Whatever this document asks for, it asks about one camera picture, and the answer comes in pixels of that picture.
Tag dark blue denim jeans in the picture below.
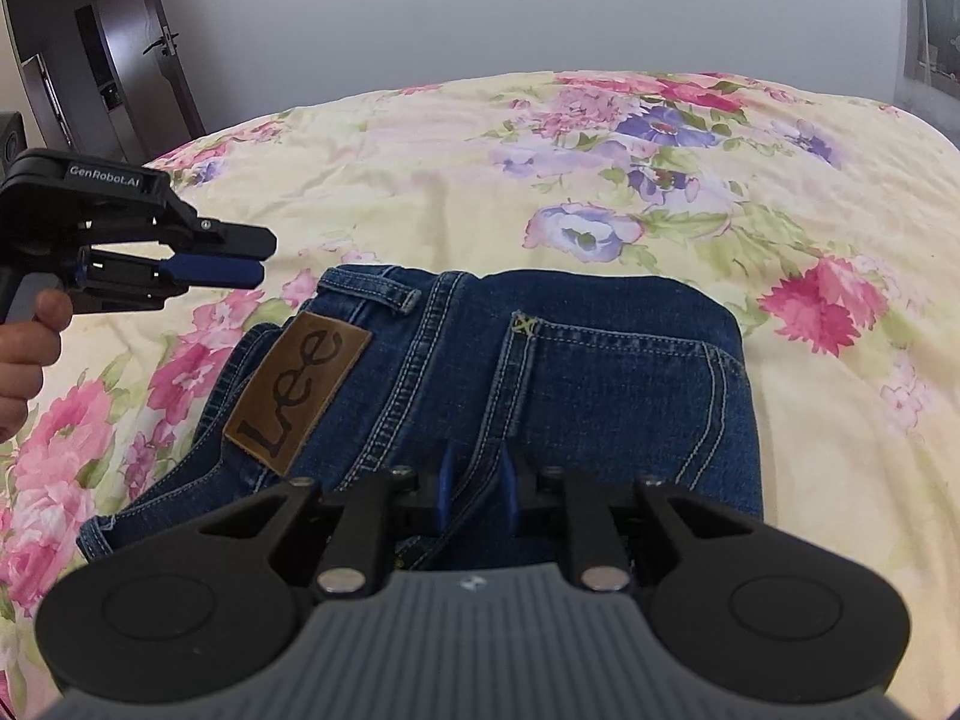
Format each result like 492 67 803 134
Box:
78 265 763 571

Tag person's left hand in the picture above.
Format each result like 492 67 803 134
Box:
0 289 73 442

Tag dark wooden door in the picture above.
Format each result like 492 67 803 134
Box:
2 0 206 164

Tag floral yellow bed quilt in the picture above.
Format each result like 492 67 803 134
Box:
2 71 958 718

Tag window with grey curtain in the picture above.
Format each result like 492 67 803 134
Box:
903 0 958 99

